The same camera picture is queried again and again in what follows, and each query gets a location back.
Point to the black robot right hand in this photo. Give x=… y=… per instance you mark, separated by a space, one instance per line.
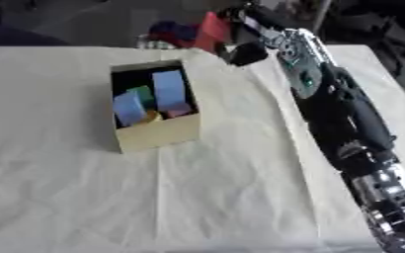
x=247 y=53

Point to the red block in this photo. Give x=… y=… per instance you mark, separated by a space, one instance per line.
x=210 y=31

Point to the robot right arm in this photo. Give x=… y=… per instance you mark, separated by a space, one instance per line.
x=350 y=118

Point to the tan cardboard box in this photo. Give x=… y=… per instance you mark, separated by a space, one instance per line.
x=160 y=136

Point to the dark blue and red bag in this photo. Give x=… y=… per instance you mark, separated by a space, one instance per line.
x=172 y=32

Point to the grey metal pole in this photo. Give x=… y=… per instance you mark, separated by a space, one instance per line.
x=322 y=11

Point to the large light blue block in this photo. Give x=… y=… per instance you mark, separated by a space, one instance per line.
x=169 y=88

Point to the pink block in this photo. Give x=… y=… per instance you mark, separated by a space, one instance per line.
x=179 y=110

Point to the checked cloth bundle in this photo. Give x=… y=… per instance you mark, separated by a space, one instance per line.
x=153 y=42

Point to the green block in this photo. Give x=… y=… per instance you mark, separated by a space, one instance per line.
x=144 y=95

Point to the yellow round toy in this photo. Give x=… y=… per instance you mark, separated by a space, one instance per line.
x=152 y=116

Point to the small light blue block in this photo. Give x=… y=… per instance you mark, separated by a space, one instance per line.
x=127 y=109

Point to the black chair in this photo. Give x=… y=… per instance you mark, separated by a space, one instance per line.
x=393 y=29

